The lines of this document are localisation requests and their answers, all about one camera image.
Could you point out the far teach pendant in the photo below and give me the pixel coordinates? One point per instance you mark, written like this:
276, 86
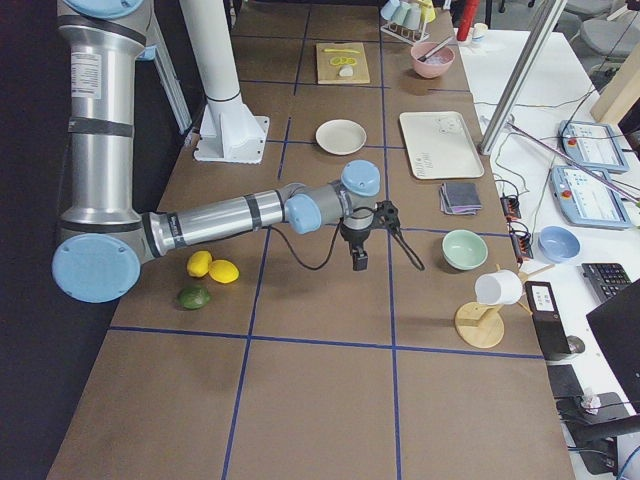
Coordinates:
593, 145

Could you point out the wooden mug stand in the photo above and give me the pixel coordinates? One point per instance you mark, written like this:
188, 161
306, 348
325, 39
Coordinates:
481, 325

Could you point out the blue bowl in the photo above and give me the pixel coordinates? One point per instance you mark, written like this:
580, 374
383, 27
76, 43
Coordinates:
558, 244

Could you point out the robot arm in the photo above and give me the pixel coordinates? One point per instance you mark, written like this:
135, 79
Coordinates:
103, 241

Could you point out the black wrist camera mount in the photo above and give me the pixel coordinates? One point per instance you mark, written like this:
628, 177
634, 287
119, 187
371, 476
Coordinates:
386, 217

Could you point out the green bowl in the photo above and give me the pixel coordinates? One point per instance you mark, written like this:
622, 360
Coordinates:
464, 250

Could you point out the aluminium frame post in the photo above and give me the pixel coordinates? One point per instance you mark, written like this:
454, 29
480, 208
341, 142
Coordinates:
548, 16

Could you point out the yellow plastic knife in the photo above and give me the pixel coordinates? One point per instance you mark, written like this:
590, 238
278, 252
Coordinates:
341, 50

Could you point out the cup rack with cups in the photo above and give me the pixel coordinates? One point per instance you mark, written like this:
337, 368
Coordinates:
407, 21

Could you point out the pink bowl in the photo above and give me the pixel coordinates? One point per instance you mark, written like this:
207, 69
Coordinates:
434, 66

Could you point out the wooden cutting board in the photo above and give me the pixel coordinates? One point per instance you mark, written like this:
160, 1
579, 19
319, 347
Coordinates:
328, 75

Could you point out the white mug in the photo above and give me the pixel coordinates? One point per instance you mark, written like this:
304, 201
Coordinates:
502, 287

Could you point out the teach pendant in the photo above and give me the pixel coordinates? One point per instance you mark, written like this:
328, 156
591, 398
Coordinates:
593, 145
587, 202

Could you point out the yellow lemon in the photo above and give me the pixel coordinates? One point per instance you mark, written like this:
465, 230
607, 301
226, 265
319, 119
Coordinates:
198, 264
223, 271

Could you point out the red bottle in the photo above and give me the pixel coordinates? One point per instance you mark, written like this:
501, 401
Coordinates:
467, 19

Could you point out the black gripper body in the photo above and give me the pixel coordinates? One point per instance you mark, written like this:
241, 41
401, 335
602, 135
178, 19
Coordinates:
356, 240

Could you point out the green avocado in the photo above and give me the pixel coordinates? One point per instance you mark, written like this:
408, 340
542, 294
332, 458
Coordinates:
193, 297

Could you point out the near teach pendant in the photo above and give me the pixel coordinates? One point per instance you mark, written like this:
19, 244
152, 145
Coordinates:
587, 202

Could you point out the black keyboard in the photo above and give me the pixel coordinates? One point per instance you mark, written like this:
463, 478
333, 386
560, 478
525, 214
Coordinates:
606, 279

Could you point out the cream round plate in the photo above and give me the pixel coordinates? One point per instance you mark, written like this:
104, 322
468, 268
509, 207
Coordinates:
340, 136

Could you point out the paper cup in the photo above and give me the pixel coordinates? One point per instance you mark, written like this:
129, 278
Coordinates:
479, 32

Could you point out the black box device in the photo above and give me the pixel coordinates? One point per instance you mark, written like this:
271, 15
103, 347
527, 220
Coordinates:
546, 319

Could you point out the white pillar with base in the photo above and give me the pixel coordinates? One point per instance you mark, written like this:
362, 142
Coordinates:
229, 132

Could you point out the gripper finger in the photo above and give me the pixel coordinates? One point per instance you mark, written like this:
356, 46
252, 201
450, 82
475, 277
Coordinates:
359, 259

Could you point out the cream rectangular tray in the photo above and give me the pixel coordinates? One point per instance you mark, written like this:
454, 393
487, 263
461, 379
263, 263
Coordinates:
440, 146

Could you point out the lemon slices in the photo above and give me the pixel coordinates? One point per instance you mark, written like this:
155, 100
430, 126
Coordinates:
340, 61

